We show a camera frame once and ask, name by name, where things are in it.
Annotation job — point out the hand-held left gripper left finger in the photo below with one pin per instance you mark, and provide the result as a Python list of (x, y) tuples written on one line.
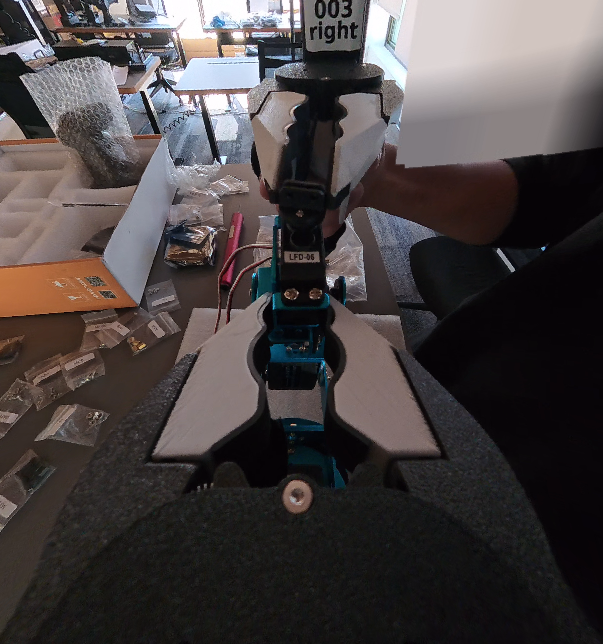
[(211, 397)]

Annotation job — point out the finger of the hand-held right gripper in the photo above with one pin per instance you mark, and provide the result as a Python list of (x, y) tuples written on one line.
[(274, 141), (360, 146)]

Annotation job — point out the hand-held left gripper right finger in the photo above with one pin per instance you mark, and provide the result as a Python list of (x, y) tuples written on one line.
[(387, 397)]

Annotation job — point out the blue toy robot arm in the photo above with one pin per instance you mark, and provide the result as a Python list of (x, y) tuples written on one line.
[(296, 322)]

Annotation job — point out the person's right forearm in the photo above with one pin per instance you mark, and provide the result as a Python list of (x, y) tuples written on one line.
[(462, 201)]

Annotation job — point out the dark grey desk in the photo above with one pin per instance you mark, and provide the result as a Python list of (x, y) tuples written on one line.
[(181, 292)]

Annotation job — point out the cluttered wooden desk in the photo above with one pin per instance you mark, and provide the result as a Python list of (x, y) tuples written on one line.
[(120, 35)]

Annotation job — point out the person's right hand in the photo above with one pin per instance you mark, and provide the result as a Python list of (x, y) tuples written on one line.
[(387, 191)]

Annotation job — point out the white foam sheet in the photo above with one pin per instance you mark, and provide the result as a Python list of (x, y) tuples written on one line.
[(206, 327)]

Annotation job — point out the small clear parts bag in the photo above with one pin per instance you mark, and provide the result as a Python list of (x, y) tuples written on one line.
[(211, 183), (196, 214)]

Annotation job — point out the grey office table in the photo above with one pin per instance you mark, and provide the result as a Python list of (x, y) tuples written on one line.
[(221, 75)]

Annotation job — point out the clear plastic bag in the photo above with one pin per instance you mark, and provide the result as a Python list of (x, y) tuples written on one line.
[(347, 262)]

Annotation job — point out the dark blue parts packet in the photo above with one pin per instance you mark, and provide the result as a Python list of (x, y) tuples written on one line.
[(191, 247)]

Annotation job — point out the pile of small parts bags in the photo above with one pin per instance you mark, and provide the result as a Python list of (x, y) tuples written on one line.
[(60, 392)]

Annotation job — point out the bubble wrap bag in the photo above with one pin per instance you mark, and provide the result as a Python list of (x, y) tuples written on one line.
[(90, 121)]

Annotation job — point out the thin metal tool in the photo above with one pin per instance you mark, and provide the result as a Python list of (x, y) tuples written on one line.
[(95, 204)]

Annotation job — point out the white parts box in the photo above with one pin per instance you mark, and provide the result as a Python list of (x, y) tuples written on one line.
[(40, 211)]

